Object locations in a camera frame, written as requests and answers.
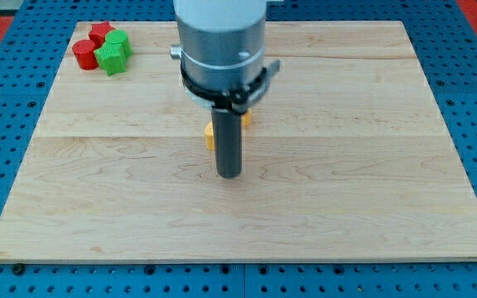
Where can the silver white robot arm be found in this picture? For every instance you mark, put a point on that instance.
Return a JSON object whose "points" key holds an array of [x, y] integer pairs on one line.
{"points": [[221, 50]]}

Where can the yellow block rear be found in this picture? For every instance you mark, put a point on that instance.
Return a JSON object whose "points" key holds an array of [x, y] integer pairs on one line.
{"points": [[246, 118]]}

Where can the yellow block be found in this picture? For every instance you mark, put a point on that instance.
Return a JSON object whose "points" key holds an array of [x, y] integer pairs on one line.
{"points": [[246, 118], [209, 137]]}

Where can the yellow block front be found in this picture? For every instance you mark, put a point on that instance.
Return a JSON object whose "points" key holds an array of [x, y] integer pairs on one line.
{"points": [[209, 137]]}

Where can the wooden board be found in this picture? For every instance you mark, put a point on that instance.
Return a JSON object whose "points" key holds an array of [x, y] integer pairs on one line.
{"points": [[347, 159]]}

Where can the green star block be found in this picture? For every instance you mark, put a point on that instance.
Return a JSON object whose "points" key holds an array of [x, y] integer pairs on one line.
{"points": [[111, 58]]}

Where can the green cylinder block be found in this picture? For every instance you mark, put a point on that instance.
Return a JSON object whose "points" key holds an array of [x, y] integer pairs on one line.
{"points": [[120, 37]]}

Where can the red star block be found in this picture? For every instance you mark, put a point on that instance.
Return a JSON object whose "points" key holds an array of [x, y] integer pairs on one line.
{"points": [[99, 31]]}

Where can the red cylinder block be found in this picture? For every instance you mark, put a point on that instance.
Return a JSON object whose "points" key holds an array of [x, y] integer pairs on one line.
{"points": [[83, 51]]}

